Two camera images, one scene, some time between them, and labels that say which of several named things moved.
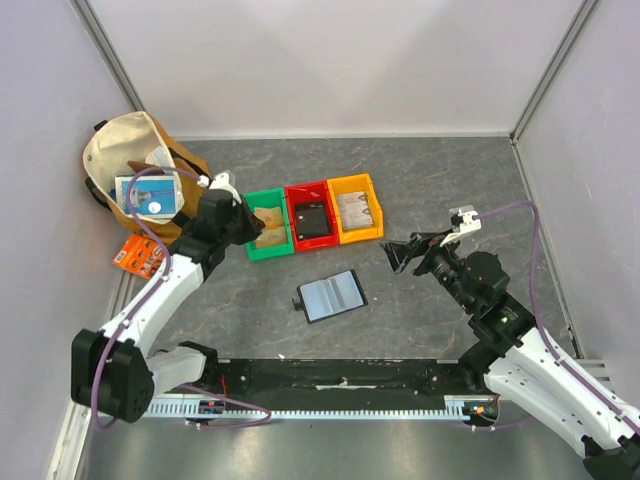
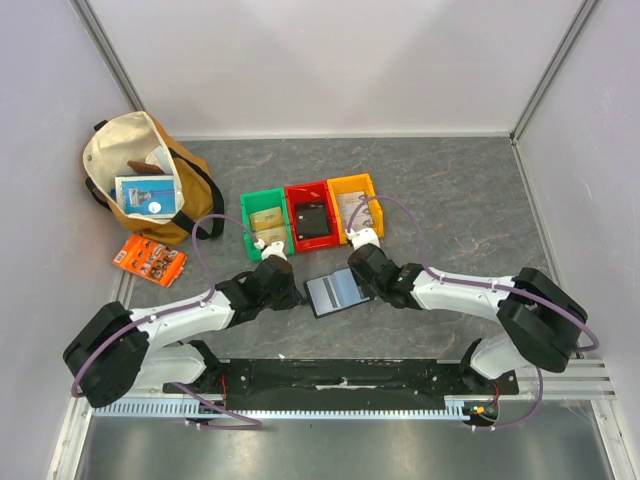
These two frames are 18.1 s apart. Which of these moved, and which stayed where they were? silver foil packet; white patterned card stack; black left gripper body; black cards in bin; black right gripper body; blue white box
Moved: black right gripper body; black left gripper body
Stayed: blue white box; black cards in bin; silver foil packet; white patterned card stack
